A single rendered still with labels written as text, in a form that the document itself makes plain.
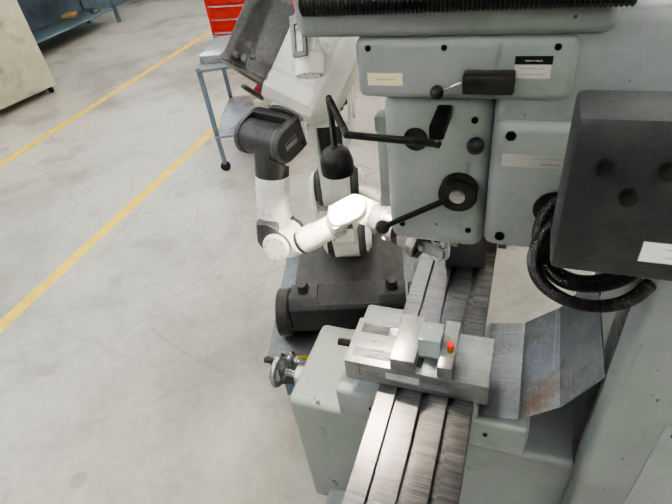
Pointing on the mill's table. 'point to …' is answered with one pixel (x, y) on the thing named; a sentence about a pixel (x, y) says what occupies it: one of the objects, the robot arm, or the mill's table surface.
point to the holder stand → (468, 255)
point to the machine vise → (427, 376)
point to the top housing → (461, 22)
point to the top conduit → (440, 6)
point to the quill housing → (437, 166)
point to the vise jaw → (406, 344)
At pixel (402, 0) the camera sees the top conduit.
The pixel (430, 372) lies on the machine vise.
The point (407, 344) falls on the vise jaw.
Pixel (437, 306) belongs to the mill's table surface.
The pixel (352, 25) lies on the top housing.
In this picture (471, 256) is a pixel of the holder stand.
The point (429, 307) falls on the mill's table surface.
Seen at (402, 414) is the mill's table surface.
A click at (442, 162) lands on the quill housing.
